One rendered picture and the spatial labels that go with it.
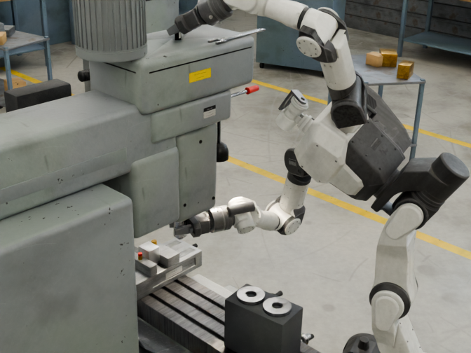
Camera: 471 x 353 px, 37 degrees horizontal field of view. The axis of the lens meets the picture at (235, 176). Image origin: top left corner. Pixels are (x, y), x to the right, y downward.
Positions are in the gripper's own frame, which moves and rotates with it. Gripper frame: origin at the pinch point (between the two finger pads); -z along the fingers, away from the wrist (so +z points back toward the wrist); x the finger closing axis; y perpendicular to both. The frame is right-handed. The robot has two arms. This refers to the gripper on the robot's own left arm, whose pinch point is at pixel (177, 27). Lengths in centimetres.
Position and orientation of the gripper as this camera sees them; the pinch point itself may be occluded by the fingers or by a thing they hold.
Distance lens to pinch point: 222.3
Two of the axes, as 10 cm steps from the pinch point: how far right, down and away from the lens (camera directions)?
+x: 3.6, -3.9, 8.5
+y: -4.6, -8.6, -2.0
